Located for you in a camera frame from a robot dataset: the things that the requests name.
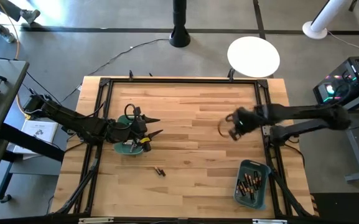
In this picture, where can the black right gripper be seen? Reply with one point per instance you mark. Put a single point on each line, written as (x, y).
(247, 121)

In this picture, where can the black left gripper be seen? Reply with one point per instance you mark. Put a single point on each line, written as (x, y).
(126, 130)

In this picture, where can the green plastic bin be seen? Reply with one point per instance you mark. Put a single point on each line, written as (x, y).
(126, 151)

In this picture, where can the teal plastic bin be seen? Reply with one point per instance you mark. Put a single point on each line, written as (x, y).
(249, 203)

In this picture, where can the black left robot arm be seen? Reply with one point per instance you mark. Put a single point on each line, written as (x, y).
(73, 119)

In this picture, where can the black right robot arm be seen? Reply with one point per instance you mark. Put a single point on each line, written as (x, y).
(306, 110)

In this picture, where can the silver metal plate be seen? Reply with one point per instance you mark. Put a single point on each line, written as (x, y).
(266, 129)

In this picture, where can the white round stool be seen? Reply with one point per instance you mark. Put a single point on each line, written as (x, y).
(254, 56)

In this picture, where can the black pole base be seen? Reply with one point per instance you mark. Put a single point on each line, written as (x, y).
(179, 31)

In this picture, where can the grey metal side table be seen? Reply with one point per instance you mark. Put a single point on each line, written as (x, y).
(358, 102)

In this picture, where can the white paper manual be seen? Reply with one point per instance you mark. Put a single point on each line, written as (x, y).
(39, 130)

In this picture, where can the black desk base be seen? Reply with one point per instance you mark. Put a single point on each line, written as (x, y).
(30, 141)

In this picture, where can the yellow plug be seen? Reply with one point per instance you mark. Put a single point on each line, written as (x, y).
(27, 116)

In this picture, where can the black yellow striped mat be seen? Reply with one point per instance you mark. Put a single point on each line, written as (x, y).
(341, 208)

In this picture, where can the white round pillar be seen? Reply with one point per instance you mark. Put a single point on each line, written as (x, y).
(327, 15)

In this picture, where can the person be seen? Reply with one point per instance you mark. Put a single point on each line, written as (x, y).
(30, 16)

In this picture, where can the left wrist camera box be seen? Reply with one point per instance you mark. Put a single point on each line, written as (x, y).
(137, 111)

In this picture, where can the black frame clamp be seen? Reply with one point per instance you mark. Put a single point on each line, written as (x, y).
(131, 74)
(231, 74)

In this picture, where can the black aluminium table frame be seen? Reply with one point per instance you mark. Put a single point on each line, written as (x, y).
(182, 81)

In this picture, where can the silver edge bracket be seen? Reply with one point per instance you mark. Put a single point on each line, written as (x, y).
(95, 220)
(269, 221)

